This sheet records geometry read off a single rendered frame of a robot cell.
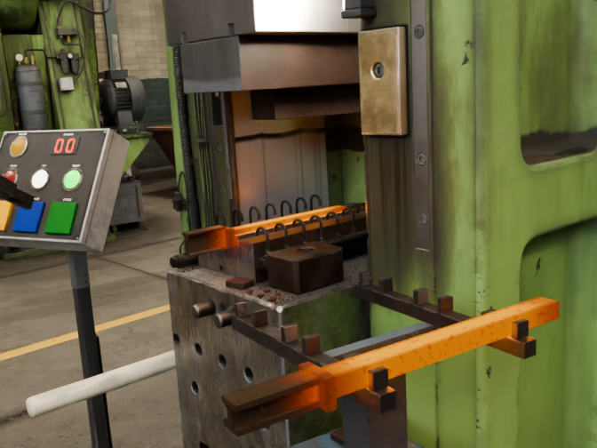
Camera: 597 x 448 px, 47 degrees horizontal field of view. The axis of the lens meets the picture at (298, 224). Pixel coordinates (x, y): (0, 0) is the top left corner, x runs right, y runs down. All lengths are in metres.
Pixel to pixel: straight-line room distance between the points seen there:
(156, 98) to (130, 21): 1.12
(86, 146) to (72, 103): 4.52
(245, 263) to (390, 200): 0.31
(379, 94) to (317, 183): 0.60
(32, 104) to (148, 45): 4.63
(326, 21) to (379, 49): 0.19
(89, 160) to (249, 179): 0.37
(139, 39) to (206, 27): 9.03
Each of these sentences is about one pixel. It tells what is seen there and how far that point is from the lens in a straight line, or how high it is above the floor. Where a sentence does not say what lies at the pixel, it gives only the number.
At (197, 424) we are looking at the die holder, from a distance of 1.50.
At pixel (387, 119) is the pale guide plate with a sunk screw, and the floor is 1.21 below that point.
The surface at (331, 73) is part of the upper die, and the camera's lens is 1.37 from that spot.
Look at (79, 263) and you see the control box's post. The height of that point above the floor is 0.86.
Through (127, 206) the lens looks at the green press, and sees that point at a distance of 6.68.
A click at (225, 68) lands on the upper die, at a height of 1.31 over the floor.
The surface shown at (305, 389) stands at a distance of 0.67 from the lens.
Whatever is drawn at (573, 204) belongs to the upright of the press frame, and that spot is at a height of 1.04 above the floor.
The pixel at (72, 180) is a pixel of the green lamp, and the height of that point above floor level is 1.09.
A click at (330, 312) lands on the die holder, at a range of 1.22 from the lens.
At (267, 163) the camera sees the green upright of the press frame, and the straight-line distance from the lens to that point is 1.60.
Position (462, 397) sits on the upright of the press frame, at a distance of 1.20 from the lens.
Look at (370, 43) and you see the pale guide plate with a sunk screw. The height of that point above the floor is 1.33.
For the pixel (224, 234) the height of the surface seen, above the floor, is 1.00.
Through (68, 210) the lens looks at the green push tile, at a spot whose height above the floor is 1.03.
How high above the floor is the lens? 1.28
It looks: 12 degrees down
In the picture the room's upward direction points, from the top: 3 degrees counter-clockwise
